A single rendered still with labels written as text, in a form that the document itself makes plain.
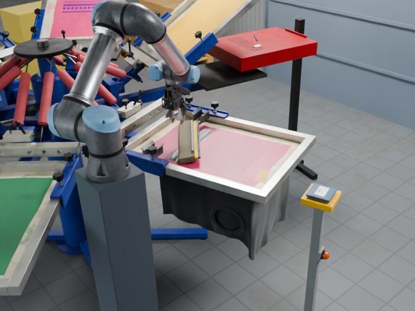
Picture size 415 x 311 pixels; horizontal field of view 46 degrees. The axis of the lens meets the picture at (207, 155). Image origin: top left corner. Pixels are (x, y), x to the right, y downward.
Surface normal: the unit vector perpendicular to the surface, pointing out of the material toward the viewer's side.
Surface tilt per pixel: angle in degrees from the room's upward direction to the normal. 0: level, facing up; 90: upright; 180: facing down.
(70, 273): 0
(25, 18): 90
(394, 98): 90
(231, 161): 0
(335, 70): 90
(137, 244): 90
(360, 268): 0
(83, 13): 32
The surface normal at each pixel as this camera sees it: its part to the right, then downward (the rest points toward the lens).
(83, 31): -0.03, -0.47
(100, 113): 0.09, -0.83
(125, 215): 0.64, 0.36
